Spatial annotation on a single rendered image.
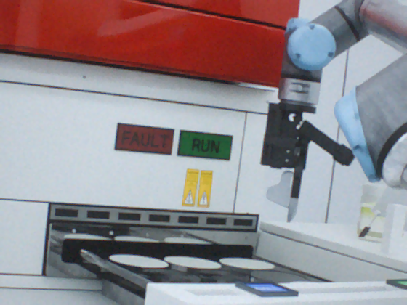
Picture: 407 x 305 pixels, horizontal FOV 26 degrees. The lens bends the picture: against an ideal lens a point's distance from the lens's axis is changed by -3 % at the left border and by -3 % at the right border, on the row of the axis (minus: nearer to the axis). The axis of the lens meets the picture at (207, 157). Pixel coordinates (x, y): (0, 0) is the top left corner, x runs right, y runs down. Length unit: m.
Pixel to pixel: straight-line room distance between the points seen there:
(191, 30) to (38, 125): 0.32
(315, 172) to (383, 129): 2.71
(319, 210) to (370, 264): 2.32
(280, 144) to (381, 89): 0.50
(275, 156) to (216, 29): 0.25
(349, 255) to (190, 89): 0.42
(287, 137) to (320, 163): 2.21
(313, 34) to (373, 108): 0.39
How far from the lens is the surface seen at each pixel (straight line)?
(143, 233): 1.65
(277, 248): 1.75
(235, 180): 1.76
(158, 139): 1.65
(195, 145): 1.69
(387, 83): 1.15
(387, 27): 1.39
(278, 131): 1.63
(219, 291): 1.08
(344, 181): 3.94
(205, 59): 1.64
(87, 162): 1.59
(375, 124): 1.13
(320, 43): 1.50
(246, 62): 1.69
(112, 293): 1.59
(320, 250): 1.65
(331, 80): 3.84
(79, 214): 1.60
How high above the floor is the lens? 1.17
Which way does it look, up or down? 3 degrees down
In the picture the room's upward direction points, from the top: 7 degrees clockwise
